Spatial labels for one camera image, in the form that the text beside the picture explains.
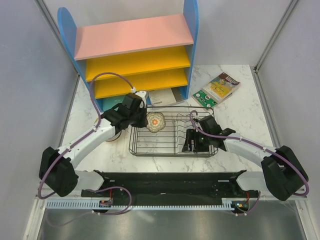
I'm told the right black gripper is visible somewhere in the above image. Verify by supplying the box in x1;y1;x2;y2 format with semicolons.
181;128;212;153

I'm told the small plain white bowl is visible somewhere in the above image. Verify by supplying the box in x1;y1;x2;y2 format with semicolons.
146;112;166;133

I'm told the grey wire dish rack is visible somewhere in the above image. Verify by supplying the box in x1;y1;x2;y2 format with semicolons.
128;106;218;158

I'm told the beige bird pattern bowl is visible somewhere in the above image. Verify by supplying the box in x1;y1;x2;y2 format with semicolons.
106;132;122;142

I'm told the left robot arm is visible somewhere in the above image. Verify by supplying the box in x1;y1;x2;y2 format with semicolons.
39;91;148;197

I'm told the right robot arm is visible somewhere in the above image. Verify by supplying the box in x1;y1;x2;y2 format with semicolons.
189;110;310;201

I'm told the teal folder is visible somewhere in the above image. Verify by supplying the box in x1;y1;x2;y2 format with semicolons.
102;91;152;113

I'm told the white grey manual booklet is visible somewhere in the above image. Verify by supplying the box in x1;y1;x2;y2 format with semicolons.
148;87;184;107

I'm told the green cover booklet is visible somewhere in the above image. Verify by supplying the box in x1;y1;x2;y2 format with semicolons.
192;90;217;111

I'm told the colourful wooden shelf unit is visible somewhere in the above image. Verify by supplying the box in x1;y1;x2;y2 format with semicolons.
57;0;199;111

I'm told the yellow cover paperback book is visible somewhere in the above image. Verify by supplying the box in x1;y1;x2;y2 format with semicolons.
202;72;241;104

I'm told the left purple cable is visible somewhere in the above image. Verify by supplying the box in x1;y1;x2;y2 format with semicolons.
37;71;138;227

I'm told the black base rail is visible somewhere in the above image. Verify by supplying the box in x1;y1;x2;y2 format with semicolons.
81;170;268;207

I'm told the white cable duct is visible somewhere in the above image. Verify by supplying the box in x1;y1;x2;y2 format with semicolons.
46;199;248;211

